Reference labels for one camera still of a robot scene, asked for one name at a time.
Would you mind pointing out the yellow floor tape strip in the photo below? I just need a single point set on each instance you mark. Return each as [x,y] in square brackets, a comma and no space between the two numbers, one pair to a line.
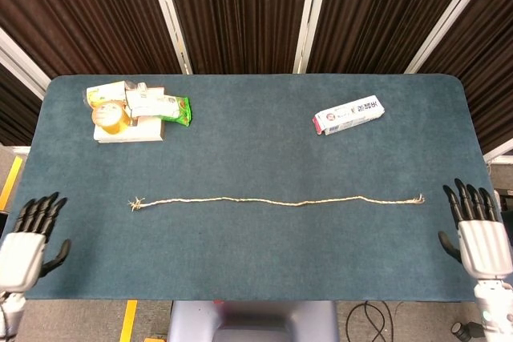
[128,322]
[11,182]

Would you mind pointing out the white pink paper package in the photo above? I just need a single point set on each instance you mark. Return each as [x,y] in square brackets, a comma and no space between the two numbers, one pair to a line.
[352,115]

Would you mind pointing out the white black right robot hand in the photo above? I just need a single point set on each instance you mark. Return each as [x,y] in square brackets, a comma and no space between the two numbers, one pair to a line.
[485,250]

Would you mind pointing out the green white snack bag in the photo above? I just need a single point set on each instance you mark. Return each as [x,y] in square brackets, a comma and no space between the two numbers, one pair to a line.
[160,107]

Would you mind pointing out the flat white cardboard box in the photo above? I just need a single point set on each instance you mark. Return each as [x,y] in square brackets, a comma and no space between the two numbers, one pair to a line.
[144,131]

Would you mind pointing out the black cylindrical object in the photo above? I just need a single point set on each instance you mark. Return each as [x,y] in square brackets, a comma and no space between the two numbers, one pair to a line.
[461,330]

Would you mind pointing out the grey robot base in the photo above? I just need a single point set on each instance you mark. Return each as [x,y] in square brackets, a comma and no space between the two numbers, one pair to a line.
[248,322]

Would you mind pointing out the yellow adhesive tape roll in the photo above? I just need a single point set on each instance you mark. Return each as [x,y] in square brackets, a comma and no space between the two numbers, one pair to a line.
[110,119]

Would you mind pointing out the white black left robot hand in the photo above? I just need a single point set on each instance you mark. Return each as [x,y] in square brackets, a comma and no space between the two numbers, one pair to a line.
[20,262]

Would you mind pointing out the brown folding screen panel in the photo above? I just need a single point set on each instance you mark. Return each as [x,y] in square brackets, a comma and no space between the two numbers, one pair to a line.
[380,9]
[16,117]
[493,77]
[240,9]
[80,9]

